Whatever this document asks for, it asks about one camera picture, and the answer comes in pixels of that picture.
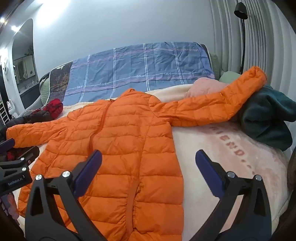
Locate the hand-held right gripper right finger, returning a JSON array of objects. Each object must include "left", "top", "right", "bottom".
[{"left": 195, "top": 149, "right": 272, "bottom": 241}]

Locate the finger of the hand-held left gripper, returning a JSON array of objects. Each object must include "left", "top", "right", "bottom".
[
  {"left": 0, "top": 138, "right": 16, "bottom": 154},
  {"left": 0, "top": 146, "right": 40, "bottom": 168}
]

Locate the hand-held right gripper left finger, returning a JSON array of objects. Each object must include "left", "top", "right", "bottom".
[{"left": 25, "top": 150, "right": 102, "bottom": 241}]

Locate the black jacket with red lining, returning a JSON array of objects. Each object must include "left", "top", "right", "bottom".
[{"left": 0, "top": 98, "right": 63, "bottom": 163}]

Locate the orange puffer jacket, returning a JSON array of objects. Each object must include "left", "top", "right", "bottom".
[{"left": 6, "top": 66, "right": 268, "bottom": 241}]

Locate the person's left hand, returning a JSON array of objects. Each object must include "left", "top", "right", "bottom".
[{"left": 1, "top": 193, "right": 20, "bottom": 219}]

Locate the pink printed blanket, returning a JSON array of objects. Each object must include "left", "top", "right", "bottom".
[{"left": 17, "top": 83, "right": 292, "bottom": 241}]

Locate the white ladder rack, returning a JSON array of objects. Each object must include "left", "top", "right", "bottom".
[{"left": 0, "top": 97, "right": 10, "bottom": 127}]

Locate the white cat figurine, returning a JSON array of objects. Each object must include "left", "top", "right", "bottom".
[{"left": 6, "top": 100, "right": 18, "bottom": 119}]

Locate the green quilted cushion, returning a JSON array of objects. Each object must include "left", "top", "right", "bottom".
[
  {"left": 208, "top": 52, "right": 223, "bottom": 80},
  {"left": 39, "top": 77, "right": 51, "bottom": 105}
]

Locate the dark green fleece garment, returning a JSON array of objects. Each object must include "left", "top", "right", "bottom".
[{"left": 239, "top": 85, "right": 296, "bottom": 151}]

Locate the dark tree-print cloth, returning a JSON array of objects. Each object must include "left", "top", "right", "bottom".
[{"left": 49, "top": 61, "right": 74, "bottom": 99}]

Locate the pink quilted jacket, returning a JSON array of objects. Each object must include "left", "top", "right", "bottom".
[{"left": 185, "top": 77, "right": 230, "bottom": 99}]

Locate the green pillow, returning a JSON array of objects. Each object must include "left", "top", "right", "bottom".
[{"left": 218, "top": 71, "right": 242, "bottom": 84}]

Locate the blue plaid quilt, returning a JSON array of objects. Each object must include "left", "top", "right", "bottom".
[{"left": 63, "top": 42, "right": 215, "bottom": 104}]

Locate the black floor lamp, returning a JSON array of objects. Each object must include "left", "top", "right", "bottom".
[{"left": 233, "top": 1, "right": 249, "bottom": 75}]

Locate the white pleated curtain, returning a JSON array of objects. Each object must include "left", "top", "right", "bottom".
[{"left": 209, "top": 0, "right": 296, "bottom": 112}]

